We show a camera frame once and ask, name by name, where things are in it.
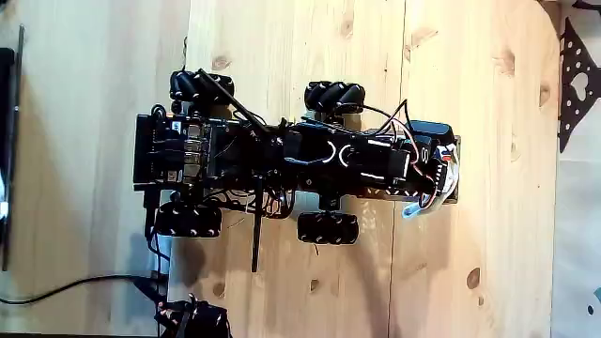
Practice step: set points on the black leader arm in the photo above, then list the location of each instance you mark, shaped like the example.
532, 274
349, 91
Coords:
197, 321

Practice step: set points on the perforated metal basket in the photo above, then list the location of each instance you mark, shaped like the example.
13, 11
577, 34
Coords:
375, 192

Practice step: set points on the black mecanum wheel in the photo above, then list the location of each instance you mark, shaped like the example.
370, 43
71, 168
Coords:
188, 220
202, 87
328, 228
334, 97

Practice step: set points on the black antenna rod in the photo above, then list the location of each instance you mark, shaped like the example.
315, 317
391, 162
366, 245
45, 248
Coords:
230, 101
257, 225

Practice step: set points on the black monitor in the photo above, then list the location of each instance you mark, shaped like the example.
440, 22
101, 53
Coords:
6, 141

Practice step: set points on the black oval camera box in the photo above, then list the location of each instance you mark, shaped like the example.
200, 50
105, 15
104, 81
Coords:
432, 130

